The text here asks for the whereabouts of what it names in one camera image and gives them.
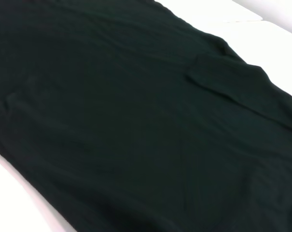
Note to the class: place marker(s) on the black shirt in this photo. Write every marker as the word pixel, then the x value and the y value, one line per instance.
pixel 136 120

